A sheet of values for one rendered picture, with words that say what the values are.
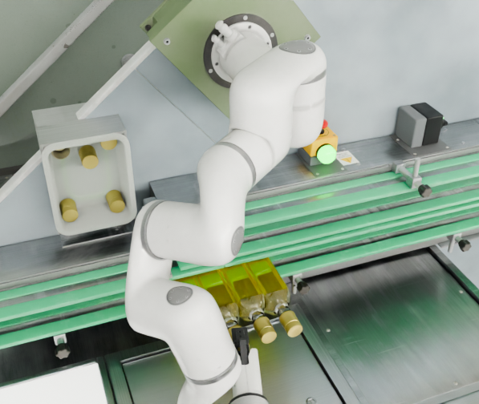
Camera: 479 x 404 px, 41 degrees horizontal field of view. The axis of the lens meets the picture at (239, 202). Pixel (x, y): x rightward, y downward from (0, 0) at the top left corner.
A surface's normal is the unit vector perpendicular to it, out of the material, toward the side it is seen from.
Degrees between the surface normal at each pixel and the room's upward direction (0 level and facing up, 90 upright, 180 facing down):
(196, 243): 60
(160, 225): 73
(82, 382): 90
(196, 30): 1
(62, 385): 90
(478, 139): 90
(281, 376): 90
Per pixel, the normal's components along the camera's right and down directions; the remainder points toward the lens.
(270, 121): 0.25, 0.58
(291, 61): 0.17, -0.70
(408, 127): -0.94, 0.20
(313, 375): 0.00, -0.82
